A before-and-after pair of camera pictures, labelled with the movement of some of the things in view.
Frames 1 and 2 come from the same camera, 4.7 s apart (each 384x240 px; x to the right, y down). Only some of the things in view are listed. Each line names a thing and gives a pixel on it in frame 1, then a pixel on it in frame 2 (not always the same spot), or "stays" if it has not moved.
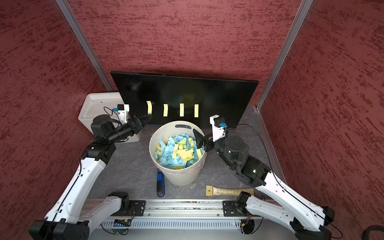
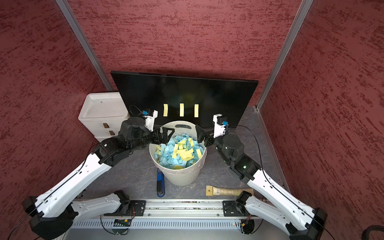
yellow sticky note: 196,110 stays
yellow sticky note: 181,109 stays
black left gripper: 139,122 -> 165,139
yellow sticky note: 165,110 stays
